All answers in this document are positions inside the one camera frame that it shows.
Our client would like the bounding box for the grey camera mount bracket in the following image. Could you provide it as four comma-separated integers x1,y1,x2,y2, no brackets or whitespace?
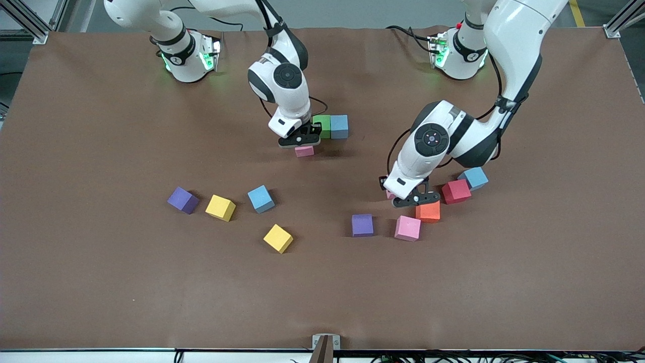
308,334,342,363

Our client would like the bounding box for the light blue foam cube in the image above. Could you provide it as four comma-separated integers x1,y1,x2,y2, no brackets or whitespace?
247,185,276,214
330,114,349,140
458,166,489,191

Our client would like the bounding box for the aluminium frame extrusion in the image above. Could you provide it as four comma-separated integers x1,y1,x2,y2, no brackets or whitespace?
0,0,49,45
603,0,645,39
49,0,81,32

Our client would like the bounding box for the purple foam cube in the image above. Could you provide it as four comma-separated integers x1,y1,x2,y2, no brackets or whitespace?
351,214,374,237
167,187,200,215

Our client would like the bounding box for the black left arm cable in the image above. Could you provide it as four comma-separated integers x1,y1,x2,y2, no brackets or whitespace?
387,50,504,174

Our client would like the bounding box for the yellow foam cube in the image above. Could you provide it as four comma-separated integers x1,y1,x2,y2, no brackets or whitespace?
263,224,294,254
205,194,236,222

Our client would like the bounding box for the brown table cover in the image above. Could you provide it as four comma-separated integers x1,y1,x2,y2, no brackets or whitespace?
0,25,645,351

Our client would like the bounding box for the green foam cube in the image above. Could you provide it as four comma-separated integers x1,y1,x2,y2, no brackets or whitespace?
313,114,332,139

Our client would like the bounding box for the orange foam cube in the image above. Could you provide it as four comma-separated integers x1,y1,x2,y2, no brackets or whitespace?
415,201,441,223

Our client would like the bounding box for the red foam cube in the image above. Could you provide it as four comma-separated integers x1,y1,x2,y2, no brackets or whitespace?
441,179,472,205

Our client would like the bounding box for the black base cable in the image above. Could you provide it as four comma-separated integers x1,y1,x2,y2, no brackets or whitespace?
385,25,435,53

